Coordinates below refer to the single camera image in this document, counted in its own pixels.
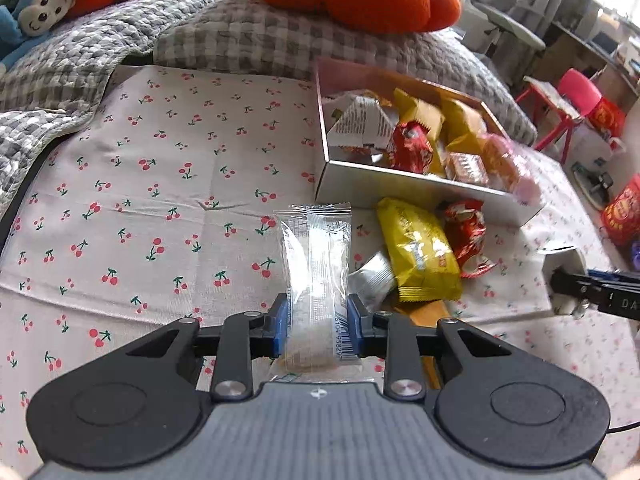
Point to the pink snack packet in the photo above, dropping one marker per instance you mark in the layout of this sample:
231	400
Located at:
510	170

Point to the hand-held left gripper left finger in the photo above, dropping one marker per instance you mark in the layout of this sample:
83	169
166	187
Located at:
280	330

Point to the dark toy car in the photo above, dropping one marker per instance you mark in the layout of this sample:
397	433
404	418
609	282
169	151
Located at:
595	182

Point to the brown waffle snack packet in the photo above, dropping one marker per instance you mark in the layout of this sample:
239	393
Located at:
467	167

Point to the wooden desk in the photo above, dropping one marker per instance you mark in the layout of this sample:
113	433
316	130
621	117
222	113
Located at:
575	50

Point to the orange yellow snack packet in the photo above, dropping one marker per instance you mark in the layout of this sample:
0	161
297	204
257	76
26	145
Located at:
425	312

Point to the white snack packet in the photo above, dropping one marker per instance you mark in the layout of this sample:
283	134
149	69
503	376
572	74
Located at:
562	260

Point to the clear rice cracker packet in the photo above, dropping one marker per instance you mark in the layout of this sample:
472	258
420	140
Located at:
315	260

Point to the silver snack packet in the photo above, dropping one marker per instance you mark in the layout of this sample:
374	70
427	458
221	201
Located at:
372	280

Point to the blue monkey plush toy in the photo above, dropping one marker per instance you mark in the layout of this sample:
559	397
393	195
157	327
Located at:
37	10

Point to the pink child chair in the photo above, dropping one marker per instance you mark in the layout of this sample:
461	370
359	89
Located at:
580	87

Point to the pink cardboard box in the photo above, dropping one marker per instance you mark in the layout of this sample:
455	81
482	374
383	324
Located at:
400	187

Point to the cherry print bed sheet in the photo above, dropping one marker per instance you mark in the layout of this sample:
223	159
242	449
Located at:
150	185

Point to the grey checkered folded quilt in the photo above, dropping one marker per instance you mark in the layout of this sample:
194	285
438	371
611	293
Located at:
275	40

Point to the printed chair cushion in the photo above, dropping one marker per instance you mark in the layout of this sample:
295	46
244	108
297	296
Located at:
550	95

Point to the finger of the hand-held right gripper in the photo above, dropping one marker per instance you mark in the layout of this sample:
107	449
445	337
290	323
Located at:
575	285

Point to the grey checkered blanket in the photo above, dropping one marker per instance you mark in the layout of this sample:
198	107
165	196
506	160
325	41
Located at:
100	30

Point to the red snack packet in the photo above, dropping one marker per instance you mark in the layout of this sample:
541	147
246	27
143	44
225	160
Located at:
467	235
412	147

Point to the white grey office chair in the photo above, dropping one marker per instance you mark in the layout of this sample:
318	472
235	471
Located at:
505	22

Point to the red printed bag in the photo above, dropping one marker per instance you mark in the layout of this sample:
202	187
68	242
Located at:
622	210
607	117

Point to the white triangular printed packet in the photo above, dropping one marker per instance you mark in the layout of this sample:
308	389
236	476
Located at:
365	120

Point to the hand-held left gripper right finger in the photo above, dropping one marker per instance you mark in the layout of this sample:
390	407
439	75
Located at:
355	330

